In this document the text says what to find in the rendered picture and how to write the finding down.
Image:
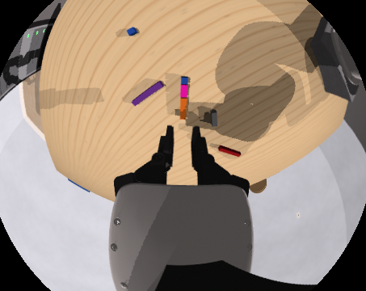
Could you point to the dark purple rod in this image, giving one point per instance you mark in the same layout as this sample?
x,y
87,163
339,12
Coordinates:
x,y
147,93

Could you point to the red rod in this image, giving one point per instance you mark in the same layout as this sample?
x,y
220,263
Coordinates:
x,y
229,151

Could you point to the small magenta block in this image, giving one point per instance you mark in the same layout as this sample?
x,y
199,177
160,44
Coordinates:
x,y
183,90

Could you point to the orange rectangular bar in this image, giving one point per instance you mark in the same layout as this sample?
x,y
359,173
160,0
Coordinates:
x,y
183,108

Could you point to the small blue block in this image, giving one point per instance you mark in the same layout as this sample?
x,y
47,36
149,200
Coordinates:
x,y
132,31
184,80

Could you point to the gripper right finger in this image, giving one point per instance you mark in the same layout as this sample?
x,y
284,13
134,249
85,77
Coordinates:
x,y
207,169

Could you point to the grey rod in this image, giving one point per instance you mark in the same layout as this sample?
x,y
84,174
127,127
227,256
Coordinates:
x,y
213,118

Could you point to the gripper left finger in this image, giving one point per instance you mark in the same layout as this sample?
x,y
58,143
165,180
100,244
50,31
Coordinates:
x,y
155,170

